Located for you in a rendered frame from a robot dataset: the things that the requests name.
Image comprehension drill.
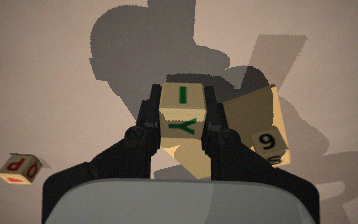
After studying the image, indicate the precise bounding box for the tan letter block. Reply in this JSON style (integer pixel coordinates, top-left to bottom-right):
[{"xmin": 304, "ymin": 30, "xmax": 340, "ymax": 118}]
[
  {"xmin": 159, "ymin": 82, "xmax": 207, "ymax": 139},
  {"xmin": 0, "ymin": 154, "xmax": 42, "ymax": 184},
  {"xmin": 250, "ymin": 127, "xmax": 290, "ymax": 167}
]

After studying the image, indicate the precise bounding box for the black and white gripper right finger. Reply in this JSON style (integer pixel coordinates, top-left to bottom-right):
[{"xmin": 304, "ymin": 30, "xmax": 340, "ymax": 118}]
[{"xmin": 201, "ymin": 86, "xmax": 320, "ymax": 224}]

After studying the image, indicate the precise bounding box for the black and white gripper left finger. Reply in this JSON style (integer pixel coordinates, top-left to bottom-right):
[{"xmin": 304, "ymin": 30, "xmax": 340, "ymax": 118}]
[{"xmin": 41, "ymin": 84, "xmax": 162, "ymax": 224}]

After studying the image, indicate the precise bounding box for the tan flat mat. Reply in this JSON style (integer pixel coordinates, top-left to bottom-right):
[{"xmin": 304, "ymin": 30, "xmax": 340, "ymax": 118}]
[{"xmin": 160, "ymin": 84, "xmax": 289, "ymax": 179}]

